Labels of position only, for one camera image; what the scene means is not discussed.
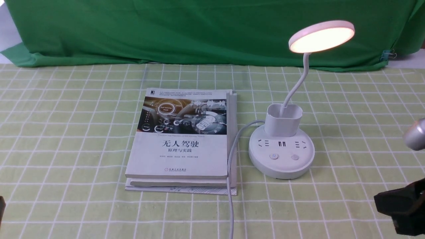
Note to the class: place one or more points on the white bottom book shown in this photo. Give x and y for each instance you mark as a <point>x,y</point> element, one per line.
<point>186,186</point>

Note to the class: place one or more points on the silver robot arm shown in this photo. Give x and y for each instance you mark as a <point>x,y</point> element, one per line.
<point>414,137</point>

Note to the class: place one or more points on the teal binder clip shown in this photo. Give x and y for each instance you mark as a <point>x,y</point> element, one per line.
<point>388,55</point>

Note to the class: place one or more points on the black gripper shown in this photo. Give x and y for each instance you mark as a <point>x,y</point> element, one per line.
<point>406,208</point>

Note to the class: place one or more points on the white self-driving textbook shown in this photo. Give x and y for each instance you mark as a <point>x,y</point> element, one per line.
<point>181,139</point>

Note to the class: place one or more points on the green backdrop cloth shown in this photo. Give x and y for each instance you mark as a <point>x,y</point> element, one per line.
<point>208,32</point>

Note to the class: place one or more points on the white desk lamp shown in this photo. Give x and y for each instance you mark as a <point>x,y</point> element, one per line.
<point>279,148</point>

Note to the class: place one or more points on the black object at left edge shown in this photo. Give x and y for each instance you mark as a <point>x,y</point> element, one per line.
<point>2,208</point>

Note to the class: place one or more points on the green checkered tablecloth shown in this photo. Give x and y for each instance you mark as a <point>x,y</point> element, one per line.
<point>66,135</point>

